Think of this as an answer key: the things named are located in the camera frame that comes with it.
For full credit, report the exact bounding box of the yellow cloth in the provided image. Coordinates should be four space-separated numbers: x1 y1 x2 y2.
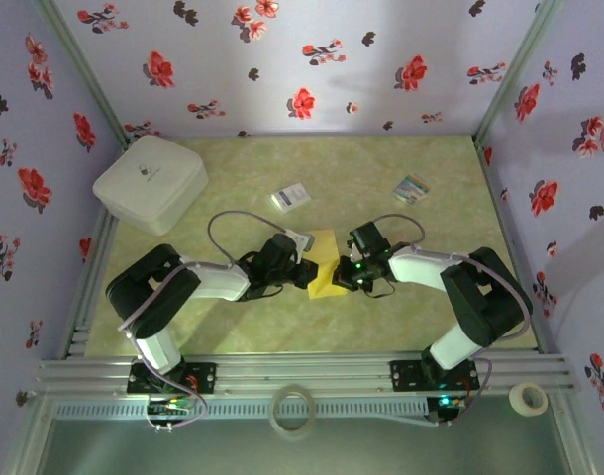
306 228 348 301

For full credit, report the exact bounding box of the slotted grey cable duct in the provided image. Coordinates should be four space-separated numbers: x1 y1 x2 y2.
51 398 430 422

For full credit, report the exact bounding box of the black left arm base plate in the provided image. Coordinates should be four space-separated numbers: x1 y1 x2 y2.
127 360 219 396

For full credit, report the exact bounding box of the lilac arm cable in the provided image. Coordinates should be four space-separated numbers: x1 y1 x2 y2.
373 213 535 427
117 211 289 431

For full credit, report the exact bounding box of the aluminium frame post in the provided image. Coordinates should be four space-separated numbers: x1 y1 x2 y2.
472 0 563 143
32 0 130 147

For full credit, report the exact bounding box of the lilac right arm cable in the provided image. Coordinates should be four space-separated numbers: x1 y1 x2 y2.
373 213 535 427

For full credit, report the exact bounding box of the small white blue box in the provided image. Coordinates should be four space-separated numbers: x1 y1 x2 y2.
269 182 313 215

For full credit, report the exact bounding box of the white tape roll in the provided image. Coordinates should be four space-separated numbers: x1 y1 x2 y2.
508 381 550 417

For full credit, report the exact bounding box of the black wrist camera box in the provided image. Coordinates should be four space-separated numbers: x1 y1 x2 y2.
350 221 390 258
259 230 317 268

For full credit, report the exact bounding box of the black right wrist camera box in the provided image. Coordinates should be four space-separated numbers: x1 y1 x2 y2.
350 221 390 258

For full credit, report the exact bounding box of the clear tape roll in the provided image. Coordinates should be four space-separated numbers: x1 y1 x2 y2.
268 384 318 441

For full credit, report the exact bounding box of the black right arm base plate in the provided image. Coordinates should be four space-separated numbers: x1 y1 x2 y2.
389 358 481 392

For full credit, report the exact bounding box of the teal orange medical packet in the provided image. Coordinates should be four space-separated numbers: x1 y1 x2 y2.
392 172 431 205

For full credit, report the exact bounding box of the aluminium rail beam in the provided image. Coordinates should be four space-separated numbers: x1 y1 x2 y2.
34 350 578 397

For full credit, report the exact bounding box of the lilac left arm cable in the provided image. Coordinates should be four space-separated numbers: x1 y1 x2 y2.
117 211 289 431

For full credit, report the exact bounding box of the aluminium side rail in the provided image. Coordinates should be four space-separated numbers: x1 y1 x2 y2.
58 205 120 360

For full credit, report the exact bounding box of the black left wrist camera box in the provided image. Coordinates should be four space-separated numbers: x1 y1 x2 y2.
259 230 317 268

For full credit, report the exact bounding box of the white plastic lidded container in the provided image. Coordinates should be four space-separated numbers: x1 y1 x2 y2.
92 135 209 238

